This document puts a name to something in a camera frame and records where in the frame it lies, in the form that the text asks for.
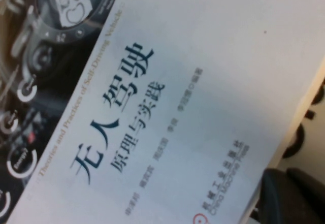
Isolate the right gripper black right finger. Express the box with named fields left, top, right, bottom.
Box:
left=286, top=168, right=325, bottom=221

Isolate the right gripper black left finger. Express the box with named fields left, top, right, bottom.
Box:
left=258, top=168, right=325, bottom=224

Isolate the white self-driving vehicle book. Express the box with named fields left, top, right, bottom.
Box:
left=0, top=0, right=325, bottom=224

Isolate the Billion Dollar Brand Club book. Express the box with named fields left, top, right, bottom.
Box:
left=276, top=76, right=325, bottom=174

